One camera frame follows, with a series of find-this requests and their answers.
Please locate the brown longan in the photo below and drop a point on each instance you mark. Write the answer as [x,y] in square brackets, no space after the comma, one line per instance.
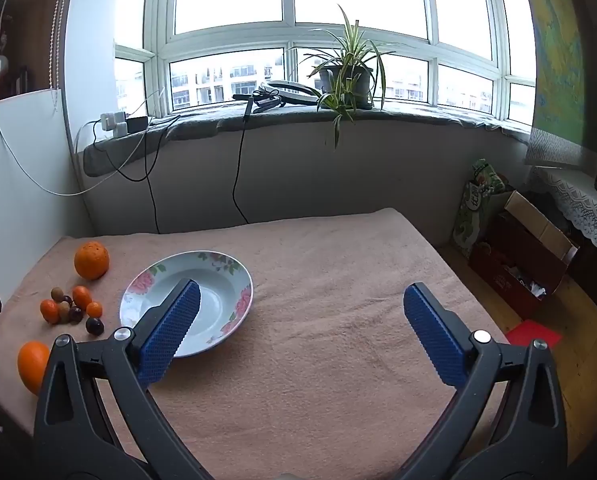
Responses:
[64,315]
[57,293]

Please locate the white chargers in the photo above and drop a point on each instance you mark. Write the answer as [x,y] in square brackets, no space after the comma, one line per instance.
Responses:
[113,124]

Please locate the large bumpy orange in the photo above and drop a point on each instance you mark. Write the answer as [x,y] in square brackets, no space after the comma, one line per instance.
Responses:
[92,261]

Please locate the dark plant pot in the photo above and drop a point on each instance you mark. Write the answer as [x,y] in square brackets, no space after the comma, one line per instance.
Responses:
[328,80]

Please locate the white board panel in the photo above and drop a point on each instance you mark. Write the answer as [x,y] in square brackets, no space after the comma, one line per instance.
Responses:
[23,235]

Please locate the floral white plate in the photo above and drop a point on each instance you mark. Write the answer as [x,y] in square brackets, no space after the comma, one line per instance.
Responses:
[218,290]

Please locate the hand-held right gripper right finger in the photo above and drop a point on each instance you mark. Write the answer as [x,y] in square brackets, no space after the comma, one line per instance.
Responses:
[433,332]

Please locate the spider plant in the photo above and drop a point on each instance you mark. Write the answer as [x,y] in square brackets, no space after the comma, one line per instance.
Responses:
[351,40]

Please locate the wooden shelf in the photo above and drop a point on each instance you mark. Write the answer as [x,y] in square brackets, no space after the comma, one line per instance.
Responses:
[28,35]

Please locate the white lace cloth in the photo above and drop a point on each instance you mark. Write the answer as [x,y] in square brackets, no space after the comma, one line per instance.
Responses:
[578,200]

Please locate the black power adapter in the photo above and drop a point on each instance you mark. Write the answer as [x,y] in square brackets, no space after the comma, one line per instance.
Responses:
[138,124]

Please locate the pink blanket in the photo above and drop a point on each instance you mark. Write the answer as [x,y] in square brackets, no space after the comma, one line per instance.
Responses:
[303,285]

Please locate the red cardboard box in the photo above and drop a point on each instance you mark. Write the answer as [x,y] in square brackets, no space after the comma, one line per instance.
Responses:
[513,260]

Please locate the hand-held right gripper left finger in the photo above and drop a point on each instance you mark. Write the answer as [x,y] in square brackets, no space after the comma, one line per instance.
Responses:
[171,330]

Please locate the grey round device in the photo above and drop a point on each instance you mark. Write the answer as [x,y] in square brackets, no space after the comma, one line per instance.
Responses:
[296,91]

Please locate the red flat sheet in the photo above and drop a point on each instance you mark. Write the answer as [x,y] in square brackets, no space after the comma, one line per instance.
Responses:
[533,332]

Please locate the green printed bag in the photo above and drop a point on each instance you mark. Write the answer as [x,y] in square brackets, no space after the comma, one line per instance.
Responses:
[471,210]

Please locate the round orange kumquat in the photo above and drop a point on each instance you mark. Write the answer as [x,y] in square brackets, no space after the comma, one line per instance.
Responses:
[49,311]

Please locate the small orange kumquat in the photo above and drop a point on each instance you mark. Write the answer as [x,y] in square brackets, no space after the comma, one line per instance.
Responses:
[95,309]

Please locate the oval orange kumquat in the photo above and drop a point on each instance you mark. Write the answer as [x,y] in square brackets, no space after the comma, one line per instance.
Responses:
[82,296]

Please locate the wall map poster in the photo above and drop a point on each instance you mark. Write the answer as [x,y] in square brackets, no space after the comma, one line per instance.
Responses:
[558,60]

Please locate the smooth round orange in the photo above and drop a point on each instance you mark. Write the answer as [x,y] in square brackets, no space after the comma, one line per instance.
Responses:
[32,367]

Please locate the white window frame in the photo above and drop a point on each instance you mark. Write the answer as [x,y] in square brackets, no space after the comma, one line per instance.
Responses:
[288,32]

